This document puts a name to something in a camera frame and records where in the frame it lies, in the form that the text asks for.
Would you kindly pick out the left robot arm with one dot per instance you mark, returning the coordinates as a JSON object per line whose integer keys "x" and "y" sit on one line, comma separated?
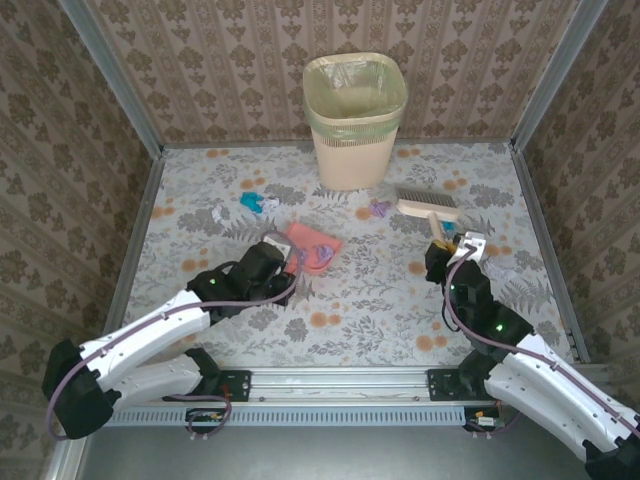
{"x": 140, "y": 330}

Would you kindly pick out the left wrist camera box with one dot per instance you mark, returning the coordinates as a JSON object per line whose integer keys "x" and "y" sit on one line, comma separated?
{"x": 277, "y": 245}

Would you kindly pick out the small teal paper scrap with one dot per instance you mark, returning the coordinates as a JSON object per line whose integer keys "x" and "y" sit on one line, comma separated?
{"x": 448, "y": 228}

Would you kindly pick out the purple paper scrap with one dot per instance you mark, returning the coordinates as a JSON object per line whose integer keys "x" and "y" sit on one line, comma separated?
{"x": 380, "y": 208}
{"x": 324, "y": 252}

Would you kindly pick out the white paper scrap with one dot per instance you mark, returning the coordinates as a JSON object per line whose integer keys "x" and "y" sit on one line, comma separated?
{"x": 217, "y": 213}
{"x": 270, "y": 204}

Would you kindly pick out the grey metal panel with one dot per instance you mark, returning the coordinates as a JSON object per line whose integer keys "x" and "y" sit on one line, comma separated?
{"x": 325, "y": 455}

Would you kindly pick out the beige waste bin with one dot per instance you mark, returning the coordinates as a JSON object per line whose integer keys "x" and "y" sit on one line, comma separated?
{"x": 350, "y": 165}

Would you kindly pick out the green bin liner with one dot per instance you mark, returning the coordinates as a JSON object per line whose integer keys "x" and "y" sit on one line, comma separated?
{"x": 350, "y": 95}

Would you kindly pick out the aluminium table edge rail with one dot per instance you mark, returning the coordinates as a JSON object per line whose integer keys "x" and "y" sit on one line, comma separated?
{"x": 541, "y": 225}
{"x": 132, "y": 240}

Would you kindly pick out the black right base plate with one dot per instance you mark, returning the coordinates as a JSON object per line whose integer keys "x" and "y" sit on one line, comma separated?
{"x": 440, "y": 385}

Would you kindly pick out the small black controller board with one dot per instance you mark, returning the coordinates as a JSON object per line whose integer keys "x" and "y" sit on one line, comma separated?
{"x": 487, "y": 422}
{"x": 205, "y": 419}

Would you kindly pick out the wooden hand brush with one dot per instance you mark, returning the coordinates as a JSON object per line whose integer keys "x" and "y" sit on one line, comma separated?
{"x": 425, "y": 207}

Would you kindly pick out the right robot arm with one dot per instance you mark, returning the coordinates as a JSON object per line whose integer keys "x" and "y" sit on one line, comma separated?
{"x": 550, "y": 380}

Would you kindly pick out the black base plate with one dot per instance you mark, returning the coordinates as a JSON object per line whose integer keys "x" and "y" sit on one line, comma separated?
{"x": 440, "y": 385}
{"x": 240, "y": 385}

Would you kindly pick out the large teal paper scrap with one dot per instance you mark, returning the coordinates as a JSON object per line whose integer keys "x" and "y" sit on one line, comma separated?
{"x": 249, "y": 201}

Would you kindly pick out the aluminium frame post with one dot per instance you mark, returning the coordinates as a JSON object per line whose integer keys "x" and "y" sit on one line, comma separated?
{"x": 557, "y": 75}
{"x": 115, "y": 75}

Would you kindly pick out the pink dustpan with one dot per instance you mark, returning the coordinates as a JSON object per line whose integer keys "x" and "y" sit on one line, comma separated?
{"x": 305, "y": 240}

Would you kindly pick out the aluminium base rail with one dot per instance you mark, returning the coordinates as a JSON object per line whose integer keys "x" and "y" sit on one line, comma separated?
{"x": 340, "y": 382}

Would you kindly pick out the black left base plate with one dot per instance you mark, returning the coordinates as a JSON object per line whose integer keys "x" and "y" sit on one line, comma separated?
{"x": 240, "y": 385}

